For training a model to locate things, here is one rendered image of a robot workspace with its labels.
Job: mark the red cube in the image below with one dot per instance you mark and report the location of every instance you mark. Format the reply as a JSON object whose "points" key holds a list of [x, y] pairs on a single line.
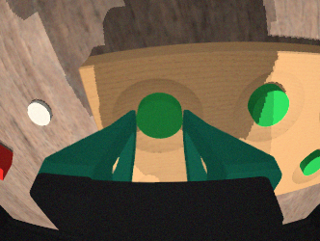
{"points": [[6, 159]]}

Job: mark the tan wooden tray with round pockets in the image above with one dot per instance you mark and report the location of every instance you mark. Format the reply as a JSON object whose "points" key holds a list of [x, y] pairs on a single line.
{"points": [[213, 80]]}

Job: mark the green disc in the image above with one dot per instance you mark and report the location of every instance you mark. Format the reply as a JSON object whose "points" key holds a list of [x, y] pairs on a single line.
{"points": [[311, 163], [159, 115], [268, 105]]}

